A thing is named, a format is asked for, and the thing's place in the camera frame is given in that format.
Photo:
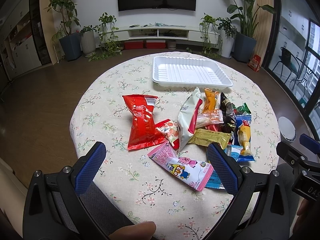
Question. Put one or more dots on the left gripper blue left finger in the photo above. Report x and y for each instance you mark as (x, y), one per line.
(87, 167)

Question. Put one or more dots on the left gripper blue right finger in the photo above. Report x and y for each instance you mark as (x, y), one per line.
(223, 167)

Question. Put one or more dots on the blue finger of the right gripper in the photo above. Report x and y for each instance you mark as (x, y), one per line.
(310, 144)

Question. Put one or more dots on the pink cartoon snack packet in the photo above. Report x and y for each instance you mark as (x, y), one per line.
(194, 173)

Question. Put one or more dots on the gold snack packet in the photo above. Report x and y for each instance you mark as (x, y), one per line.
(204, 137)

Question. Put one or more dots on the blue yellow snack packet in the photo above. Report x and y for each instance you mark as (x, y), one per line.
(243, 135)

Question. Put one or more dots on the clear orange pastry packet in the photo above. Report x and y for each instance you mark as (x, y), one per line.
(209, 118)

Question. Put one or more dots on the green red candy packet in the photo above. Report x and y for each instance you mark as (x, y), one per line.
(242, 109)

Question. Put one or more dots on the white red snack bag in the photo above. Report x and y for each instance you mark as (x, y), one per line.
(187, 117)

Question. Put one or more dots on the red peach candy packet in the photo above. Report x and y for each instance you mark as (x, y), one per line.
(169, 128)

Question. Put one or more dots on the orange snack packet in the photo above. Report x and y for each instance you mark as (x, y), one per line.
(210, 100)

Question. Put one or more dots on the person's right hand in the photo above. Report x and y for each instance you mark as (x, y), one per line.
(300, 215)

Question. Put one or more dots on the person's left hand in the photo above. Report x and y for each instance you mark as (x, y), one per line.
(141, 231)

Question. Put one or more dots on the white round stool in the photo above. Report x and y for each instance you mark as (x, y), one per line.
(287, 129)

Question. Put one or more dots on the black balcony chair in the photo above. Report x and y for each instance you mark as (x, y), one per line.
(287, 59)

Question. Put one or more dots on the red carton on floor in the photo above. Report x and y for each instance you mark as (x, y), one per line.
(254, 63)

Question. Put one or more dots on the white plastic tray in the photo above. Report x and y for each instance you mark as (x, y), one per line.
(187, 72)

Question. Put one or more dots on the trailing pothos plant left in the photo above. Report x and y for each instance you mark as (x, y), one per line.
(109, 45)

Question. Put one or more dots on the trailing pothos plant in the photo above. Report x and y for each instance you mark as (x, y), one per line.
(109, 45)
(207, 37)

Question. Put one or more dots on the tall plant dark pot left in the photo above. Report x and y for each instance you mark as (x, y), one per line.
(70, 42)

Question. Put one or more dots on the trailing pothos plant right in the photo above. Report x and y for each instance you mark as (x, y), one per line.
(207, 37)

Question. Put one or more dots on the plant in white ribbed pot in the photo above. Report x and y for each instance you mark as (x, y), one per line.
(87, 40)

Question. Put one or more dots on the left red storage box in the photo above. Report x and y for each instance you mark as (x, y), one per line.
(134, 44)

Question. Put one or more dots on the red storage box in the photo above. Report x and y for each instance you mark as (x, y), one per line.
(155, 44)
(134, 44)

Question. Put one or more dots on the wooden shelf cabinet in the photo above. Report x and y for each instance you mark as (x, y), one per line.
(23, 46)

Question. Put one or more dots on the plant in white pot right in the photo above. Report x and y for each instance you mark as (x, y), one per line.
(227, 36)

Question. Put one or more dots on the right red storage box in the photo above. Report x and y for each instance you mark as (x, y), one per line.
(155, 44)

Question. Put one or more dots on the large leaf plant dark pot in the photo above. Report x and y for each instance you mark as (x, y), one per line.
(247, 14)

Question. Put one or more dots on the small pot under console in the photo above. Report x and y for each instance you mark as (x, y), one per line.
(171, 44)

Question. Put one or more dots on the white tv console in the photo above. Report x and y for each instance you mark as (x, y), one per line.
(153, 32)

